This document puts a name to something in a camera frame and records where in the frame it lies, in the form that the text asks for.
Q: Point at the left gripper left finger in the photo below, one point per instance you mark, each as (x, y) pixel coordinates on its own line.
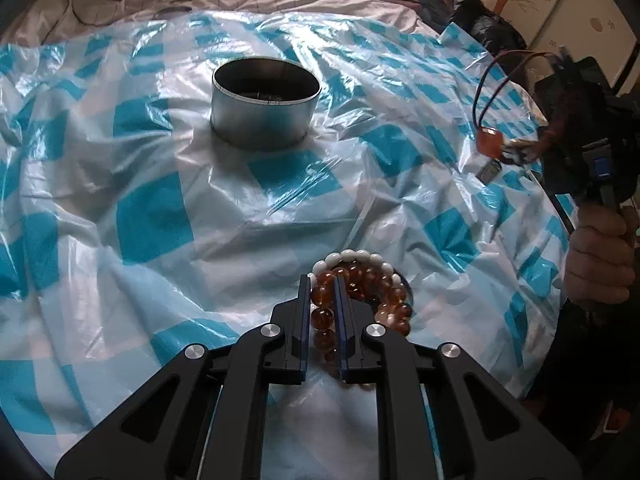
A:
(202, 415)

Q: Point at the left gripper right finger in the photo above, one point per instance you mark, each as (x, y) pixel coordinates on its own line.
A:
(440, 414)

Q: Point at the right hand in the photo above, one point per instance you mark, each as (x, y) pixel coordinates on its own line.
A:
(602, 263)

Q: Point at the black plastic bag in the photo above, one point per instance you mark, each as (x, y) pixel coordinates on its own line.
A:
(490, 30)

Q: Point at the white wardrobe tree decal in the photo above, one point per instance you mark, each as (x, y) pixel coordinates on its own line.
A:
(597, 28)

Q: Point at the blue checkered plastic sheet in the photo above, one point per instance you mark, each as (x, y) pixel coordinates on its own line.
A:
(128, 230)

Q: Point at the round metal tin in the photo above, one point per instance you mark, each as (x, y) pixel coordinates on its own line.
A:
(263, 104)

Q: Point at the round metal tin lid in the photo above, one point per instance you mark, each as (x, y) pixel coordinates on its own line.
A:
(171, 12)

